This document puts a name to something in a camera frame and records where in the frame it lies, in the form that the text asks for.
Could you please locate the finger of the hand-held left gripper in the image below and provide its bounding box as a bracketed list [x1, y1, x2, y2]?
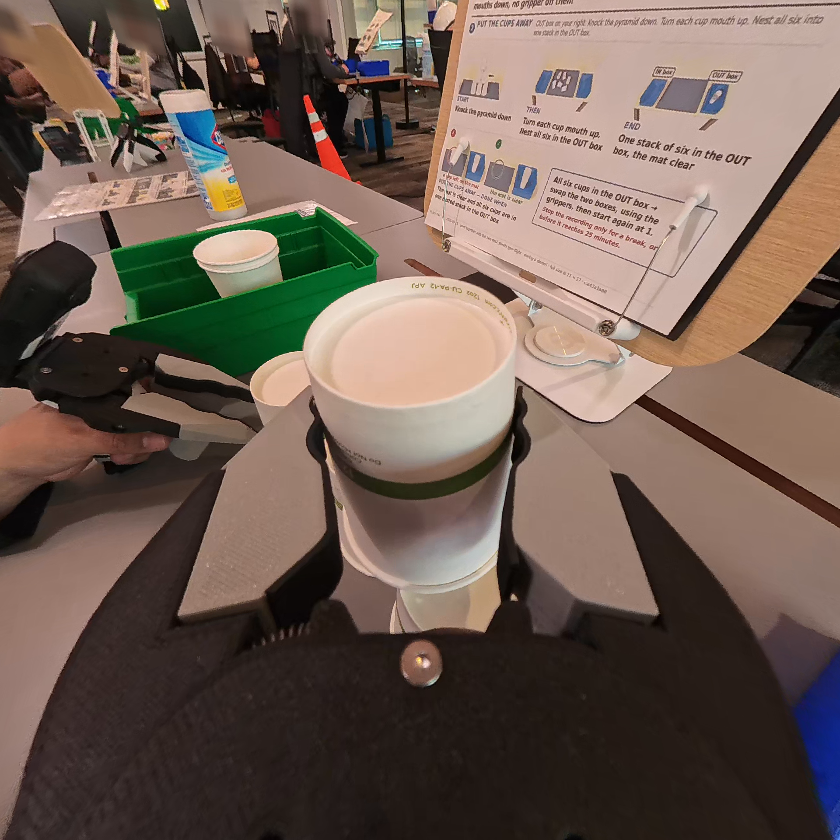
[148, 353, 256, 406]
[123, 402, 265, 447]

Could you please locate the white paper sheet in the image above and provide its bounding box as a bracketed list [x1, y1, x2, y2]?
[197, 205, 358, 232]

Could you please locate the person's left hand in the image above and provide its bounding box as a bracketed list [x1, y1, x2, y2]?
[0, 402, 174, 521]

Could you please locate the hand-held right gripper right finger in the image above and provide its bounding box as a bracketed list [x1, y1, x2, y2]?
[495, 386, 660, 623]

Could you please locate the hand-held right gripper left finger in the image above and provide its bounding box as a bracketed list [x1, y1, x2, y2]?
[177, 394, 345, 624]

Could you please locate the large blue plastic bin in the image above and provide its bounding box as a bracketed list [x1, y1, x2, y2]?
[791, 669, 840, 840]

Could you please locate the orange traffic cone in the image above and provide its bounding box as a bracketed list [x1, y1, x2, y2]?
[302, 94, 356, 184]

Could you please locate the green plastic bin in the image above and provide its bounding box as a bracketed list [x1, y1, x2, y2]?
[110, 206, 380, 378]

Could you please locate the person's left forearm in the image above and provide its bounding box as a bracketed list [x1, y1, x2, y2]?
[0, 482, 55, 551]

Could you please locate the wipes canister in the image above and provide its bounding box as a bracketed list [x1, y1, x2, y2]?
[159, 88, 249, 222]

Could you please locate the printed instruction sheet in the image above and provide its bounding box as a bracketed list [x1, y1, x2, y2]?
[425, 0, 840, 336]

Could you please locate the black floor lamp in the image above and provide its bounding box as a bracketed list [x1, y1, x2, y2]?
[394, 0, 421, 130]

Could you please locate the printed label sheet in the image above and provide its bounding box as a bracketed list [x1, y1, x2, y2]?
[34, 171, 200, 222]

